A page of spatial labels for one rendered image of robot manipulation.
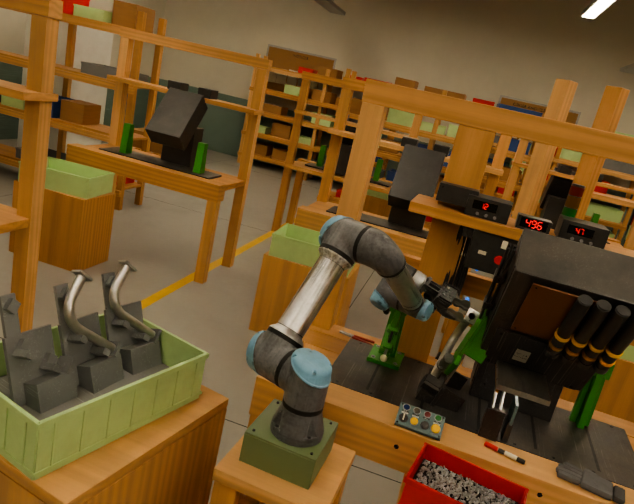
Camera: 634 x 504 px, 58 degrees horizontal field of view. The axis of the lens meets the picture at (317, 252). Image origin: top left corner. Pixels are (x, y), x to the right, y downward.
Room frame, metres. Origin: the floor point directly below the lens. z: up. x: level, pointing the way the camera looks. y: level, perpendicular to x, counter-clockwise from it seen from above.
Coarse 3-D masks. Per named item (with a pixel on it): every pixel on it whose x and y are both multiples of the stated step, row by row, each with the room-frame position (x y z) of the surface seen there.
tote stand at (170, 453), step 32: (192, 416) 1.61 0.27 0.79; (224, 416) 1.75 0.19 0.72; (128, 448) 1.39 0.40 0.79; (160, 448) 1.44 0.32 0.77; (192, 448) 1.60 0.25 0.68; (0, 480) 1.23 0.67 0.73; (32, 480) 1.19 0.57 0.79; (64, 480) 1.21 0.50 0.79; (96, 480) 1.24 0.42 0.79; (128, 480) 1.33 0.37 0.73; (160, 480) 1.47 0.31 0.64; (192, 480) 1.63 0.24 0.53
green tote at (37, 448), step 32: (0, 352) 1.50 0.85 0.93; (192, 352) 1.74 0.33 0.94; (128, 384) 1.43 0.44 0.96; (160, 384) 1.54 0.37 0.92; (192, 384) 1.68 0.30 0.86; (0, 416) 1.26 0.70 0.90; (32, 416) 1.20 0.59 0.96; (64, 416) 1.24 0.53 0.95; (96, 416) 1.34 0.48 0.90; (128, 416) 1.44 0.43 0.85; (160, 416) 1.56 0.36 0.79; (0, 448) 1.24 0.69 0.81; (32, 448) 1.19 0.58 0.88; (64, 448) 1.26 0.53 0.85; (96, 448) 1.35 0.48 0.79
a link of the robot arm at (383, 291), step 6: (384, 282) 1.94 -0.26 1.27; (378, 288) 1.93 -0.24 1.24; (384, 288) 1.92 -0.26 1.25; (390, 288) 1.92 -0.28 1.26; (372, 294) 1.93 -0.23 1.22; (378, 294) 1.91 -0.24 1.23; (384, 294) 1.91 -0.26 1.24; (390, 294) 1.90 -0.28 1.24; (372, 300) 1.91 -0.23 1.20; (378, 300) 1.90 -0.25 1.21; (384, 300) 1.90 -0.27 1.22; (390, 300) 1.89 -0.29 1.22; (396, 300) 1.88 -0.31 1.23; (378, 306) 1.92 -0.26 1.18; (384, 306) 1.90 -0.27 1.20; (390, 306) 1.90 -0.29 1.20
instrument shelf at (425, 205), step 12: (420, 204) 2.14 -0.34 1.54; (432, 204) 2.18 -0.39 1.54; (432, 216) 2.13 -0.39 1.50; (444, 216) 2.12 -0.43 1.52; (456, 216) 2.11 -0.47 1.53; (468, 216) 2.10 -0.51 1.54; (480, 228) 2.09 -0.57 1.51; (492, 228) 2.08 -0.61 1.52; (504, 228) 2.07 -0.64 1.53; (516, 228) 2.07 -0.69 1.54; (516, 240) 2.06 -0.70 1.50; (624, 252) 2.09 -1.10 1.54
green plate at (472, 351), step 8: (480, 320) 1.85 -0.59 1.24; (472, 328) 1.89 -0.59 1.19; (480, 328) 1.82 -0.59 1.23; (472, 336) 1.82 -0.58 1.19; (480, 336) 1.83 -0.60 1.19; (464, 344) 1.85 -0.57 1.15; (472, 344) 1.83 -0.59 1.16; (480, 344) 1.82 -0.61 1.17; (456, 352) 1.89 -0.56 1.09; (464, 352) 1.82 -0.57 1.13; (472, 352) 1.83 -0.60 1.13; (480, 352) 1.82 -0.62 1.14; (480, 360) 1.82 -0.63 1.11
